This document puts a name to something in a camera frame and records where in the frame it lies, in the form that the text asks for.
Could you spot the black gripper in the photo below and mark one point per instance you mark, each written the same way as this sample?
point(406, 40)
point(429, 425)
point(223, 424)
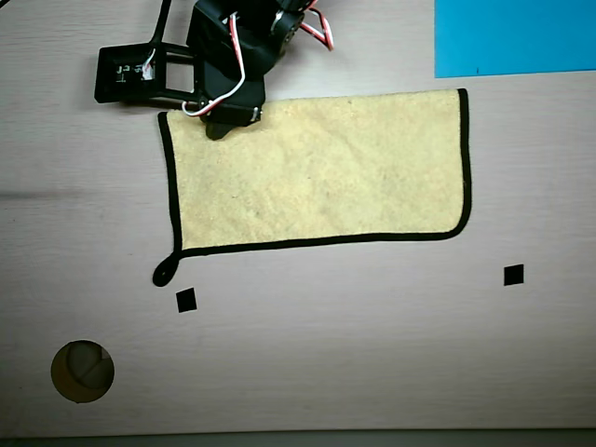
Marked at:
point(233, 114)

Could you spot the yellow towel with black trim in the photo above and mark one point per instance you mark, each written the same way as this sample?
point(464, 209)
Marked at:
point(321, 177)

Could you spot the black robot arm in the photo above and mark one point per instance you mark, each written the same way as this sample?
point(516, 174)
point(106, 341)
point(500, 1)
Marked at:
point(291, 28)

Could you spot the black square tape marker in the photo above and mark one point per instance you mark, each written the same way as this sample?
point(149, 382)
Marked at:
point(186, 300)
point(513, 275)

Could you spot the blue paper sheet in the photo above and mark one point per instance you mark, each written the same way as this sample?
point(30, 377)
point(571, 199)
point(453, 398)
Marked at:
point(517, 37)

